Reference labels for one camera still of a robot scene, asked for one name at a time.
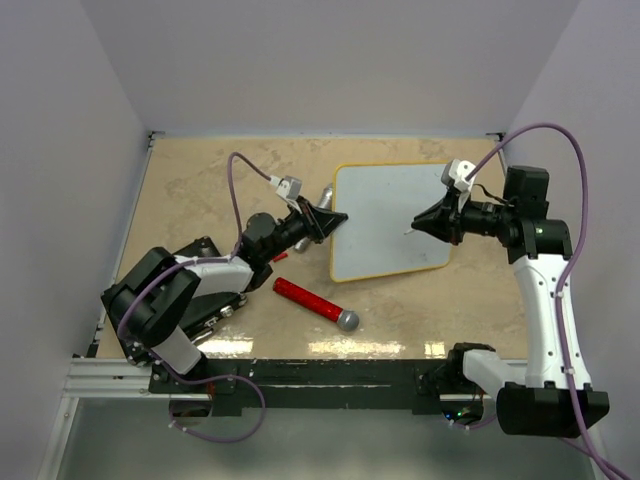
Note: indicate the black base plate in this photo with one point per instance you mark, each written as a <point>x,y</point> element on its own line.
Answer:
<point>229,386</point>

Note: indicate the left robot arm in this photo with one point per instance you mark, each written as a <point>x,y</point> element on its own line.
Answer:
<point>243,271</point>

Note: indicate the red toy microphone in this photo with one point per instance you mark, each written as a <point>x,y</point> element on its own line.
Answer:
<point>345,319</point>

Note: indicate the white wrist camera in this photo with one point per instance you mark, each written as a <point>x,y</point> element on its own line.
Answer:
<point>457,175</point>
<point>287,188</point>

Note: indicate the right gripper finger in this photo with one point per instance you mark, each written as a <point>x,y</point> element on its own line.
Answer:
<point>440,210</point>
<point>436,226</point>

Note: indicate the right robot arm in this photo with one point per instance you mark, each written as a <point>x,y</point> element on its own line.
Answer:
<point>553,396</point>

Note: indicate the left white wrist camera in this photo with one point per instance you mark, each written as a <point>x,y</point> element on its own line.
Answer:
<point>287,188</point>

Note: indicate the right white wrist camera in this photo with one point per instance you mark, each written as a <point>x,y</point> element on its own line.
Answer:
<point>457,175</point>

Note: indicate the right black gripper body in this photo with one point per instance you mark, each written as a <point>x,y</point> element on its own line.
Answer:
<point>479,218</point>

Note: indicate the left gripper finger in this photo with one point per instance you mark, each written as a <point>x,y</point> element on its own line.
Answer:
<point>324,223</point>
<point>303,203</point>

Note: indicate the yellow framed whiteboard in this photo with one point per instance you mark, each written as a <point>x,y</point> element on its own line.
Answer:
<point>381,201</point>

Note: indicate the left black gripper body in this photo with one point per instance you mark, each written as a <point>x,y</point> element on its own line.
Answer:
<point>298,226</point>

